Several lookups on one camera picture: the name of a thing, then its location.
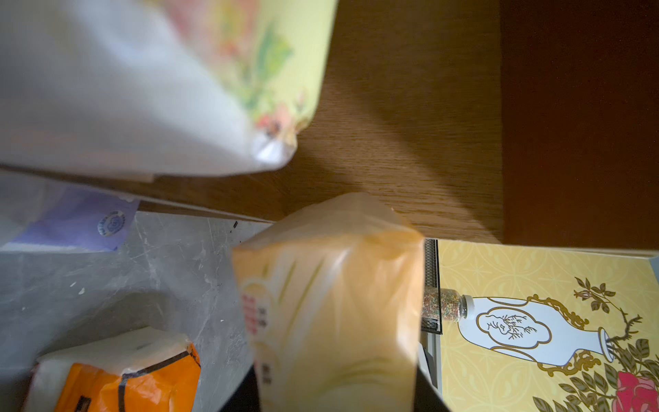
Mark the pale yellow tissue pack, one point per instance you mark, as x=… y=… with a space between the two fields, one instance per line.
x=135 y=89

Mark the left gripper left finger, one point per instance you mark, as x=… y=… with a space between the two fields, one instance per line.
x=246 y=397

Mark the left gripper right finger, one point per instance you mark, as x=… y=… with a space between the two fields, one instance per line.
x=426 y=397

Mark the beige orange tissue pack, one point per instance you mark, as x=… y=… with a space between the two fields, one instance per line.
x=332 y=297

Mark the lavender tissue pack bottom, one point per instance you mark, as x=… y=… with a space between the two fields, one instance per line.
x=80 y=221

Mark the glass jar white lid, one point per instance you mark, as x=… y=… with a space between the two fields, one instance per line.
x=444 y=304

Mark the black wire wall basket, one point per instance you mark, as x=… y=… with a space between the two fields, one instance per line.
x=431 y=319

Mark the wooden three-tier shelf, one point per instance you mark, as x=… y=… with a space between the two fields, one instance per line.
x=520 y=122

